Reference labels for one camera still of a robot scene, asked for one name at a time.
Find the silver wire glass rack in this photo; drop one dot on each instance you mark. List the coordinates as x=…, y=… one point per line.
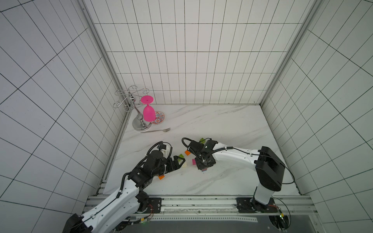
x=128, y=100

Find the pink plastic wine glass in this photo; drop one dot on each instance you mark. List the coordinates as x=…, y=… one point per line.
x=148, y=112

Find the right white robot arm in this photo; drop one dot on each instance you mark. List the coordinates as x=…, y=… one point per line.
x=268, y=166

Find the patterned small bowl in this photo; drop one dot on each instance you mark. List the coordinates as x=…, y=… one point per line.
x=160, y=117

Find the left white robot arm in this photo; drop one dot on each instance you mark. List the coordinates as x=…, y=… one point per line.
x=128, y=199

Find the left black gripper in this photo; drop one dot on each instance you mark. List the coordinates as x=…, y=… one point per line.
x=175, y=166

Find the silver fork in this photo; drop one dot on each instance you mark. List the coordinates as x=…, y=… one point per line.
x=152, y=131

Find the aluminium mounting rail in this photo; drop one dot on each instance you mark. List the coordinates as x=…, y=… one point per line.
x=183, y=207

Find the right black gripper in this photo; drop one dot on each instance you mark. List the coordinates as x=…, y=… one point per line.
x=201, y=158

